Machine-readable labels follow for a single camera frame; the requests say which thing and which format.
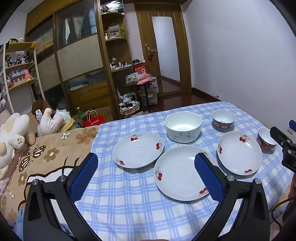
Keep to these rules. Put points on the white and orange cat plush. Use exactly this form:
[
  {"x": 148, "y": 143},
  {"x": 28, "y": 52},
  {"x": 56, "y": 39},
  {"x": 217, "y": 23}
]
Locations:
[{"x": 13, "y": 139}]

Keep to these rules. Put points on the yellow-green plush toy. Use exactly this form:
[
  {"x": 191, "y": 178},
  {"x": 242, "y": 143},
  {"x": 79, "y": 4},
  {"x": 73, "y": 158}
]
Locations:
[{"x": 69, "y": 125}]

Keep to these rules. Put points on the large white printed bowl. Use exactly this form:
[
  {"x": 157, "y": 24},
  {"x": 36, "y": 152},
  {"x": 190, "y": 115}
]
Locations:
[{"x": 182, "y": 134}]

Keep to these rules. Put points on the green bottle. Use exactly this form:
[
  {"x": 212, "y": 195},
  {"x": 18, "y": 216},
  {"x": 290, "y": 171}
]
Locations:
[{"x": 80, "y": 113}]

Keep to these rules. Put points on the small cluttered side table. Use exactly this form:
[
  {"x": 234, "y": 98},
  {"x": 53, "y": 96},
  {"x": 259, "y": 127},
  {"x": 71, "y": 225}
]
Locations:
[{"x": 148, "y": 87}]

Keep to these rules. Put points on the white bookshelf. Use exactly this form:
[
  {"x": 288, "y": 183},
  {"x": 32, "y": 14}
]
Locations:
[{"x": 20, "y": 46}]

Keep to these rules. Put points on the purple plush toy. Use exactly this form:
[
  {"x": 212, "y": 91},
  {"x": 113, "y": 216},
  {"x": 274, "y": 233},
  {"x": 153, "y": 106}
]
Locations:
[{"x": 1, "y": 104}]

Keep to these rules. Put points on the red box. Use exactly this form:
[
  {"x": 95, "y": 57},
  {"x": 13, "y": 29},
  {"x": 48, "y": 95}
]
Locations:
[{"x": 140, "y": 68}]

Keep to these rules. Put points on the brown floral blanket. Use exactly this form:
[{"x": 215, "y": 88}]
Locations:
[{"x": 46, "y": 157}]

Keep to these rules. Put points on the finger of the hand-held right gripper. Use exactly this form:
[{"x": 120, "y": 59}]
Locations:
[
  {"x": 292, "y": 127},
  {"x": 279, "y": 136}
]

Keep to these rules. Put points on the pink plush toy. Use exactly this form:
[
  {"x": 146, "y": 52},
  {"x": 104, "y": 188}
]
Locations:
[{"x": 27, "y": 74}]

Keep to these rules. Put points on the white cherry-print plate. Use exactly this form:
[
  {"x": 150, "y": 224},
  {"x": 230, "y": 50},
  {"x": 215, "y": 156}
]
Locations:
[
  {"x": 239, "y": 154},
  {"x": 178, "y": 173},
  {"x": 138, "y": 150}
]

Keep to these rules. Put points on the wooden corner shelf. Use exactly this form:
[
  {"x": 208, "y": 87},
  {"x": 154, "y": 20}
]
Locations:
[{"x": 101, "y": 58}]

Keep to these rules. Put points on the wooden door with glass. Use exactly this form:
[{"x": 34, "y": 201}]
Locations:
[{"x": 143, "y": 34}]

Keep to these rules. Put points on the blue plaid cloth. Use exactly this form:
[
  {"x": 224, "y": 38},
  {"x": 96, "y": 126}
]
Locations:
[{"x": 127, "y": 197}]

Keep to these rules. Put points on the pink and white doll plush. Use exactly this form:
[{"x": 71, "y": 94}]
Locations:
[{"x": 48, "y": 125}]

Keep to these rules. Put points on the clear storage box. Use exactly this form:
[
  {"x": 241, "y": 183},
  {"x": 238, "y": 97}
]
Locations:
[{"x": 151, "y": 98}]

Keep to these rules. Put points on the red hanging ornament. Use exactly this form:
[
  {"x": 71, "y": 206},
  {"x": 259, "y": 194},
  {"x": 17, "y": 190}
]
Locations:
[{"x": 151, "y": 57}]

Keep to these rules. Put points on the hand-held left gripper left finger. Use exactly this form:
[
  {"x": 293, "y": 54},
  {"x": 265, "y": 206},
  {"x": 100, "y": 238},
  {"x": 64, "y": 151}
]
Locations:
[{"x": 84, "y": 176}]

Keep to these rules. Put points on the woven basket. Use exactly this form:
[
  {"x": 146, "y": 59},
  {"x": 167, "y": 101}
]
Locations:
[{"x": 129, "y": 110}]

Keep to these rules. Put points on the wooden wardrobe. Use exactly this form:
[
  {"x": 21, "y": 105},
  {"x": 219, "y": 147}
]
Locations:
[{"x": 76, "y": 60}]

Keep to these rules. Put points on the zebra plush toy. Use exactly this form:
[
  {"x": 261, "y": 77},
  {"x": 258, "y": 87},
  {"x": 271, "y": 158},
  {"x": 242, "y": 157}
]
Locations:
[{"x": 128, "y": 98}]

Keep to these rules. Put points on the cardboard box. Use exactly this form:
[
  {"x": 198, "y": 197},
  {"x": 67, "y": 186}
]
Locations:
[
  {"x": 38, "y": 105},
  {"x": 104, "y": 113}
]

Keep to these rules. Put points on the pink cloth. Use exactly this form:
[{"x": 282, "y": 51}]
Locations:
[{"x": 144, "y": 78}]

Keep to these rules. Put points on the white ruffled plush toy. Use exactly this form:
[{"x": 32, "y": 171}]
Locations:
[{"x": 62, "y": 114}]

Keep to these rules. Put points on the small red patterned bowl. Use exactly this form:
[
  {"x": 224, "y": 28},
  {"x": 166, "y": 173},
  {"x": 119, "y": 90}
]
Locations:
[
  {"x": 264, "y": 139},
  {"x": 223, "y": 126}
]

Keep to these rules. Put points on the red paper bag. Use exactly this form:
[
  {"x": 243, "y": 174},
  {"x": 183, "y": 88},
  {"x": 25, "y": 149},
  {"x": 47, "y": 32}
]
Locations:
[{"x": 92, "y": 121}]

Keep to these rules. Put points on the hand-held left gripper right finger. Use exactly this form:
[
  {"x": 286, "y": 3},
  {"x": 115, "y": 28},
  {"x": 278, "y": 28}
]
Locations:
[{"x": 208, "y": 178}]

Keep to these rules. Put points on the rows of small figurines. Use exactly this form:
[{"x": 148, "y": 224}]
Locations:
[{"x": 16, "y": 60}]

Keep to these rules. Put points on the dark wooden baseboard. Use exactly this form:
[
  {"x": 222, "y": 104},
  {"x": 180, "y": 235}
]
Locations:
[{"x": 203, "y": 92}]

